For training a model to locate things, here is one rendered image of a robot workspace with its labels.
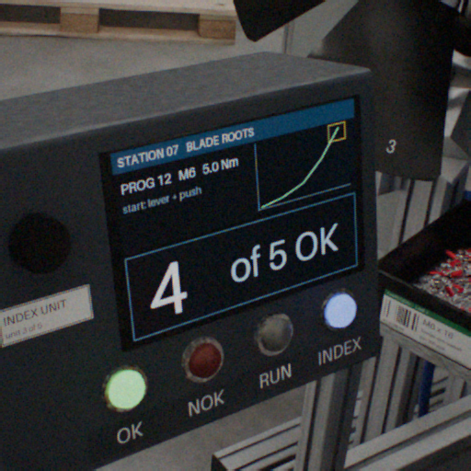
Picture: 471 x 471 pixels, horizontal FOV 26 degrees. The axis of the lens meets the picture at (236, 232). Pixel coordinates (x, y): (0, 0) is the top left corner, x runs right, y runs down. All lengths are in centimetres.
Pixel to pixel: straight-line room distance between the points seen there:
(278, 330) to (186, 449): 154
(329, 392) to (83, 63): 310
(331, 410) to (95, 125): 36
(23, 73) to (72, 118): 318
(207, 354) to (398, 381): 121
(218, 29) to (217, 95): 346
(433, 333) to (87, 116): 65
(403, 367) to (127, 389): 123
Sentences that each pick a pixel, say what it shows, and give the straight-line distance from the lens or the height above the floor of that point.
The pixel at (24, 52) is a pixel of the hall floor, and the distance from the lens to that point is 389.
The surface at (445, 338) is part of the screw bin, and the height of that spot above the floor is 84.
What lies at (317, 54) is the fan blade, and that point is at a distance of 125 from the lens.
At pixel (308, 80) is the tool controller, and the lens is 59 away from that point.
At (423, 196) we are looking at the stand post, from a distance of 159.
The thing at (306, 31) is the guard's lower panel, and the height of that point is 51.
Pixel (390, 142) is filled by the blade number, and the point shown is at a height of 95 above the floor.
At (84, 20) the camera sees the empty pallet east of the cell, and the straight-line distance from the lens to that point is 400.
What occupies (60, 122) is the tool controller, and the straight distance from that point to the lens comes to 53.
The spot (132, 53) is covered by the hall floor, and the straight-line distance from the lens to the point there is 390.
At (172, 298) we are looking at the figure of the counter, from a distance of 56.
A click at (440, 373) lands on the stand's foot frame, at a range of 229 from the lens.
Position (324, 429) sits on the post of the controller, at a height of 94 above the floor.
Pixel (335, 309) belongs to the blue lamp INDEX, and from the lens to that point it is 62.
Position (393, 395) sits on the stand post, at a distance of 181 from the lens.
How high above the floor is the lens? 148
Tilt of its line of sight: 32 degrees down
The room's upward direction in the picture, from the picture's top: 5 degrees clockwise
